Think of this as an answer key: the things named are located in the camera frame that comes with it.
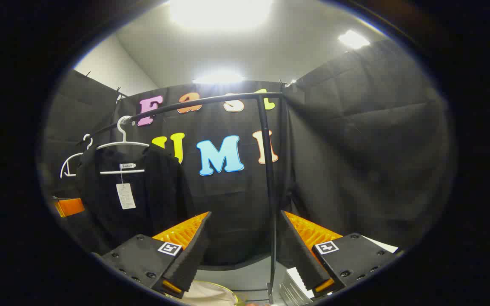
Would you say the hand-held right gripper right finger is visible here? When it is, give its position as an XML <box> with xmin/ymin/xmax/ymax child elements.
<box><xmin>278</xmin><ymin>210</ymin><xmax>399</xmax><ymax>298</ymax></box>

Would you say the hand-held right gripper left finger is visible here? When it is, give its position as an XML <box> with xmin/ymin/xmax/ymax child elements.
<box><xmin>100</xmin><ymin>211</ymin><xmax>212</xmax><ymax>299</ymax></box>

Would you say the black knit garment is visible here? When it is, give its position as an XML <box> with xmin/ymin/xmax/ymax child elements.
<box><xmin>75</xmin><ymin>144</ymin><xmax>194</xmax><ymax>255</ymax></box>

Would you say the white plastic hanger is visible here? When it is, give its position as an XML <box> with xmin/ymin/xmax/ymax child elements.
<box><xmin>96</xmin><ymin>115</ymin><xmax>150</xmax><ymax>176</ymax></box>
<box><xmin>60</xmin><ymin>134</ymin><xmax>94</xmax><ymax>179</ymax></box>

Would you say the black backdrop cloth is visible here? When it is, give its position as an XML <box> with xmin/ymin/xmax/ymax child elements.
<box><xmin>37</xmin><ymin>38</ymin><xmax>458</xmax><ymax>268</ymax></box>

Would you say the ceiling light panel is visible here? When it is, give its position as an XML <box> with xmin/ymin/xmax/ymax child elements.
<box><xmin>192</xmin><ymin>72</ymin><xmax>245</xmax><ymax>84</ymax></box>
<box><xmin>168</xmin><ymin>0</ymin><xmax>273</xmax><ymax>30</ymax></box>
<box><xmin>339</xmin><ymin>30</ymin><xmax>371</xmax><ymax>49</ymax></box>

